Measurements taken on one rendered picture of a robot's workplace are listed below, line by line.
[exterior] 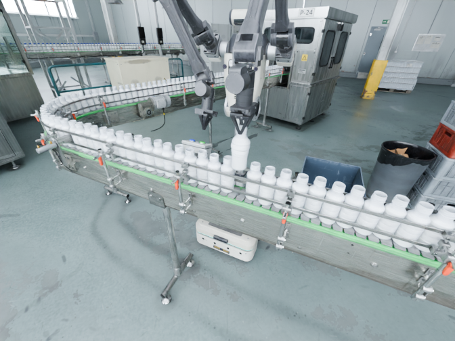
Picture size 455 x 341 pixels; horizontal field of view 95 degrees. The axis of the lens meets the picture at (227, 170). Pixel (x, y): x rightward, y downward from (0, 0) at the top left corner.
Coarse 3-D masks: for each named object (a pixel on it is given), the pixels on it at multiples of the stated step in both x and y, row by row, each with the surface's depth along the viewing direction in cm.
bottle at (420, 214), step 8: (416, 208) 64; (424, 208) 62; (432, 208) 62; (408, 216) 65; (416, 216) 63; (424, 216) 62; (400, 224) 68; (424, 224) 62; (400, 232) 68; (408, 232) 66; (416, 232) 65; (400, 240) 68
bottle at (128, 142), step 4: (124, 136) 101; (128, 136) 101; (128, 140) 102; (132, 140) 103; (124, 144) 102; (128, 144) 102; (132, 144) 103; (128, 152) 104; (132, 152) 104; (128, 156) 105; (132, 156) 105; (136, 160) 108; (132, 164) 108; (136, 164) 108
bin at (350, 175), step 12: (312, 168) 135; (324, 168) 131; (336, 168) 128; (348, 168) 125; (360, 168) 121; (312, 180) 139; (336, 180) 132; (348, 180) 129; (360, 180) 113; (348, 192) 133
